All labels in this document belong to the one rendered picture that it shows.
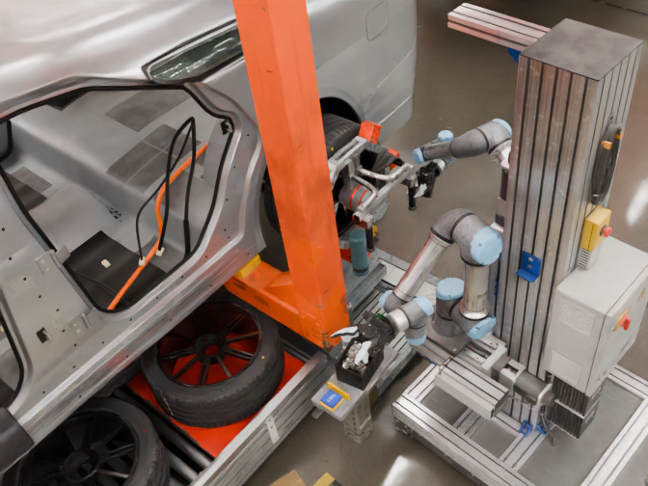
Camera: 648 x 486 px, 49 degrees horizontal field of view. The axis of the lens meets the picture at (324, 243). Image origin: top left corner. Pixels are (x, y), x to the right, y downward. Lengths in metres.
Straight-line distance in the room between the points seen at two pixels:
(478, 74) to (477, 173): 1.20
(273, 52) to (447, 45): 4.12
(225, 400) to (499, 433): 1.23
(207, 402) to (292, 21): 1.74
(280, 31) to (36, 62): 0.88
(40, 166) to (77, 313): 1.62
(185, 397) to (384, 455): 0.99
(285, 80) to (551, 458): 2.00
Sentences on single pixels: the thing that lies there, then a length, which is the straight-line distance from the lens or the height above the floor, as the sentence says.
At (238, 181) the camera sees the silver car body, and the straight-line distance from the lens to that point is 3.17.
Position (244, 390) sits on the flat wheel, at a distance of 3.29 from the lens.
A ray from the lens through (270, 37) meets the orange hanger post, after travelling 2.24.
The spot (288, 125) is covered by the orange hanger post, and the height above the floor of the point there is 1.77.
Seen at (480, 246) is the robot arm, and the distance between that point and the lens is 2.40.
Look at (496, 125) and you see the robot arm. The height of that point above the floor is 1.24.
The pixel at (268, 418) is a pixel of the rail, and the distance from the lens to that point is 3.31.
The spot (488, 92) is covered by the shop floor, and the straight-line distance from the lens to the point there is 5.71.
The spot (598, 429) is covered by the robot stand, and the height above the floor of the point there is 0.21.
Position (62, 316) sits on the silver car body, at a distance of 2.84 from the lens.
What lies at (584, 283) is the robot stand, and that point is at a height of 1.23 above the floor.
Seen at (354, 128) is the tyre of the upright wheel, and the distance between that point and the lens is 3.43.
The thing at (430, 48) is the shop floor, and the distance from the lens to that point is 6.26.
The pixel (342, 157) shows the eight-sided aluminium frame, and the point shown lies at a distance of 3.30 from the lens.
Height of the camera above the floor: 3.15
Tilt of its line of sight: 44 degrees down
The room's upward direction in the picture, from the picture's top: 9 degrees counter-clockwise
